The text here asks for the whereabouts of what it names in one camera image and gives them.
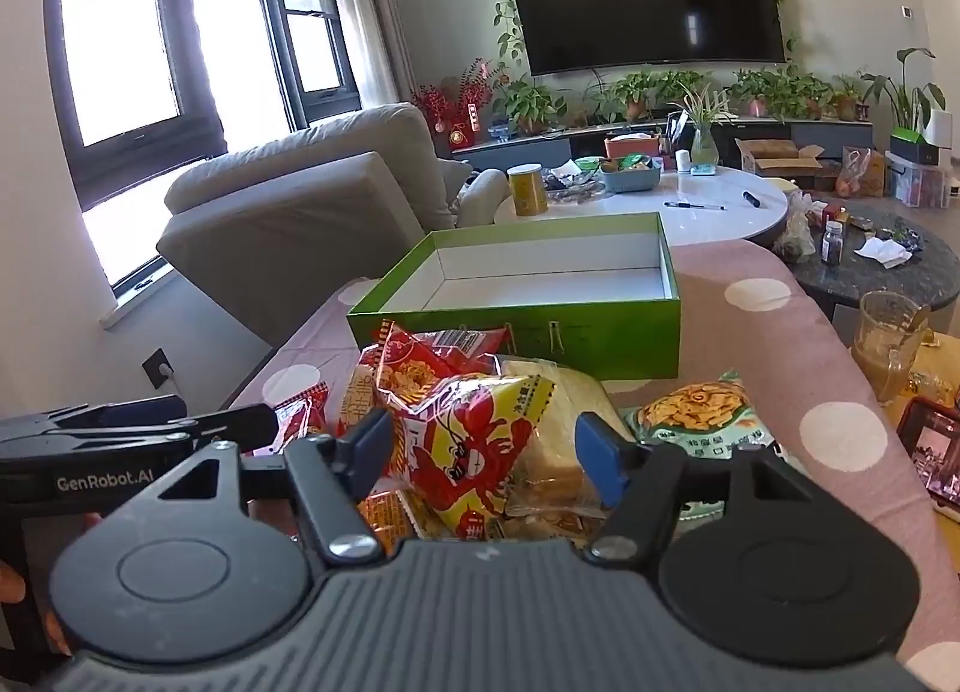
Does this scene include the orange red box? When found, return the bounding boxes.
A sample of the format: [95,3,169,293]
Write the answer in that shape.
[604,133,662,161]

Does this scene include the white curtain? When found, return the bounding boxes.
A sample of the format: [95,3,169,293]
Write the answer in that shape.
[319,0,402,110]

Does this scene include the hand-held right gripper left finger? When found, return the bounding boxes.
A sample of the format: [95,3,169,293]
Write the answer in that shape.
[112,408,395,567]

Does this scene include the red berry decoration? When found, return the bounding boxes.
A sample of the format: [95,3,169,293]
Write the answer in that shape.
[411,58,511,154]

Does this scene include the large leafy floor plant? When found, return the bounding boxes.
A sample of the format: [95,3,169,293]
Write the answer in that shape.
[861,47,947,133]

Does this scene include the glass jug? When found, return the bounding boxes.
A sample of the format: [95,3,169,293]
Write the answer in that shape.
[851,291,931,407]

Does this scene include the orange cracker snack packet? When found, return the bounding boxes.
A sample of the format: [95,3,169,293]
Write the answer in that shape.
[356,488,432,547]

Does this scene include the clear storage box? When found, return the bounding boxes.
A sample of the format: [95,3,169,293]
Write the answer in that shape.
[885,154,952,209]

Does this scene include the clear plastic bag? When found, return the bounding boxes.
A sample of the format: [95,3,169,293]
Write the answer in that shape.
[772,191,820,264]

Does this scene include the orange plastic bag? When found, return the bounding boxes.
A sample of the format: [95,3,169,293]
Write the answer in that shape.
[836,146,890,200]

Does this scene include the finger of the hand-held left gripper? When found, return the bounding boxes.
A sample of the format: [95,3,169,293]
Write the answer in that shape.
[187,403,280,450]

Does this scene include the green and black box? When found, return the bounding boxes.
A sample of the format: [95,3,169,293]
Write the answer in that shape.
[889,128,938,166]

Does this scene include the dark marble round table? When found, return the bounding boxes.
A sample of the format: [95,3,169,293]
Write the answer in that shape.
[780,201,950,311]

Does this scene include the open cardboard box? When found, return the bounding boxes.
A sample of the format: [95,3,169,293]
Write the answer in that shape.
[735,137,826,191]

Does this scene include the black framed window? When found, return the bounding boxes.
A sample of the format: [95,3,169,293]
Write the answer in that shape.
[41,0,368,299]

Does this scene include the clear sliced bread packet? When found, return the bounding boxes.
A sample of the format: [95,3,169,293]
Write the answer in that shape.
[496,356,627,522]

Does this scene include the black wall socket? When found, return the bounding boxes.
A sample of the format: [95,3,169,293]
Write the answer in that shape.
[141,347,175,390]

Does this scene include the grey television cabinet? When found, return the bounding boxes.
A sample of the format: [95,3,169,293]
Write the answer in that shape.
[450,115,875,172]

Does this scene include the red yellow crayfish snack packet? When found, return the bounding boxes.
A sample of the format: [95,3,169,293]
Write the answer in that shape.
[373,369,557,541]

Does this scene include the yellow can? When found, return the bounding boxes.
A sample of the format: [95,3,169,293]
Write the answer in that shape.
[508,163,546,217]

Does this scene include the blue basket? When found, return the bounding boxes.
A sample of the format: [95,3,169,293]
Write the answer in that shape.
[600,154,663,194]

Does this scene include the white tissue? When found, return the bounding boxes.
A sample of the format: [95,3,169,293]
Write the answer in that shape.
[853,234,914,268]

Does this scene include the glass vase with plant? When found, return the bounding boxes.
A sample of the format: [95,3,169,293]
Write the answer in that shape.
[671,81,732,169]

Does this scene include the row of potted plants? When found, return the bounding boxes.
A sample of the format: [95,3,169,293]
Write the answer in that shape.
[491,66,871,134]

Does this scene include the red round cracker packet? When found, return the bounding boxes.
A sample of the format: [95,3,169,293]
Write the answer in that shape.
[354,319,512,431]

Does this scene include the green cardboard box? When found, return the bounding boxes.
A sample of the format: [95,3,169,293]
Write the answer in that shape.
[346,212,682,382]

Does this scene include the white round table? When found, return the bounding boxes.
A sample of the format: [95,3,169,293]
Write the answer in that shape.
[493,163,790,248]

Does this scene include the small red snack packet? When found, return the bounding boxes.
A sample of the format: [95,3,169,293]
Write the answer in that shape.
[274,383,332,455]

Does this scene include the person's left hand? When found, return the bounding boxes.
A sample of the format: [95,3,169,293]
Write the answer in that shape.
[0,561,65,652]

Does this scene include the beige sofa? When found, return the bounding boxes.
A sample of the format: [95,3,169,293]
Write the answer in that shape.
[156,101,511,348]

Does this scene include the white cylinder appliance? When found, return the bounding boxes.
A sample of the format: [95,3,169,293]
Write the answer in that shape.
[926,109,957,155]

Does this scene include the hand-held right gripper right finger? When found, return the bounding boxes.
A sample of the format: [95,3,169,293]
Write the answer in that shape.
[574,413,824,564]

